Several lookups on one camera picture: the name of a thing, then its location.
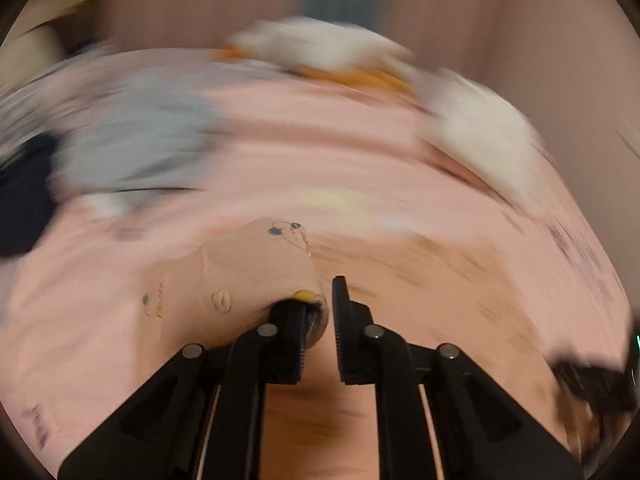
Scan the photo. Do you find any grey garment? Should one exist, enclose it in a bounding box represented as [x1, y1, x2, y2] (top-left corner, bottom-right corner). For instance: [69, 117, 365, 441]
[52, 67, 223, 211]

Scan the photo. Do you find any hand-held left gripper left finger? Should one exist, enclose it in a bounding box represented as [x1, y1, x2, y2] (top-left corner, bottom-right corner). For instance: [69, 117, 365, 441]
[57, 300, 313, 480]

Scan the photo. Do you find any dark navy cloth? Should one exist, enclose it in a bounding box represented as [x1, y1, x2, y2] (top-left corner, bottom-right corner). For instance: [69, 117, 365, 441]
[0, 132, 58, 258]

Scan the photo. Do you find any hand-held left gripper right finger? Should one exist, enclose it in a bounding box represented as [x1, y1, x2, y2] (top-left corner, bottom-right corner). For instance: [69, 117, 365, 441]
[331, 276, 585, 480]

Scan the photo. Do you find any crumpled white garment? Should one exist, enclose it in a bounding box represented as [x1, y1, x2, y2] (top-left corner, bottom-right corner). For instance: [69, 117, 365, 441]
[227, 17, 416, 73]

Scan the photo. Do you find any folded white garment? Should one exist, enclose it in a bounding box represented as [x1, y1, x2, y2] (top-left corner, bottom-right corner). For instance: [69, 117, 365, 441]
[420, 70, 556, 211]

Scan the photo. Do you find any peach cartoon print garment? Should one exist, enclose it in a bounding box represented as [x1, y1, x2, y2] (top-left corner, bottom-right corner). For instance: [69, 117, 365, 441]
[135, 217, 329, 356]

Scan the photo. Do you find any orange cloth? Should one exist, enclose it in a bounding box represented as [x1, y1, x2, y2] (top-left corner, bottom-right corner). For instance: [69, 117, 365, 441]
[210, 45, 416, 98]

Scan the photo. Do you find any beige curtain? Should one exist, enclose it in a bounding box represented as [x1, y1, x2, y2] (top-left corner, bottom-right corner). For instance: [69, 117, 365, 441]
[100, 0, 506, 61]

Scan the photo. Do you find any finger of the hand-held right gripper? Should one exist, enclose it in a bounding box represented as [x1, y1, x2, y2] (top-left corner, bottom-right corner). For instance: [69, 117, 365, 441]
[552, 360, 635, 413]

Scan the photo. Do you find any pink leaf print bedsheet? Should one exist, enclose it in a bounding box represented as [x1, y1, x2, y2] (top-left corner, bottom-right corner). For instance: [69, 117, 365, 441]
[0, 50, 633, 480]

